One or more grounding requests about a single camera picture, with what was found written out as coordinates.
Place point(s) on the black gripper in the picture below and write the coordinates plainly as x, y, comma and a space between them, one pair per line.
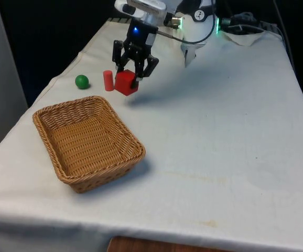
140, 35

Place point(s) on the red cube block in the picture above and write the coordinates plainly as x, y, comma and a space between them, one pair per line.
124, 82

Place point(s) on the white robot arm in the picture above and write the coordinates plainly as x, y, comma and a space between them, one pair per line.
199, 29

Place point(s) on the red cylinder block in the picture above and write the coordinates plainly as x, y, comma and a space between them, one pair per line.
108, 81

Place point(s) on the wicker basket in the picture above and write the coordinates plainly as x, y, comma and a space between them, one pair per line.
88, 147

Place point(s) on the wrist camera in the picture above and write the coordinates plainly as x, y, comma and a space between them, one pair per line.
146, 5

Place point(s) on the green ball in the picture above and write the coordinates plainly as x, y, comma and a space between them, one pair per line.
81, 81

